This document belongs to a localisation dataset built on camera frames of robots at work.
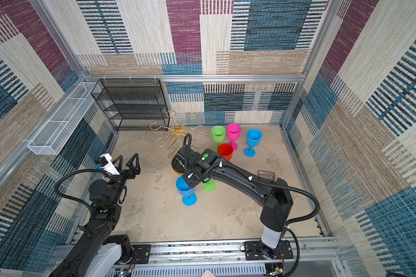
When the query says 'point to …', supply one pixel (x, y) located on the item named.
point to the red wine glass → (226, 150)
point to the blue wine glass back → (183, 188)
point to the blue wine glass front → (254, 137)
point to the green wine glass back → (210, 185)
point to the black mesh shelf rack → (133, 104)
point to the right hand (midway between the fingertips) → (195, 181)
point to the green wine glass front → (218, 133)
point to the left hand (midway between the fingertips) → (129, 153)
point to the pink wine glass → (233, 131)
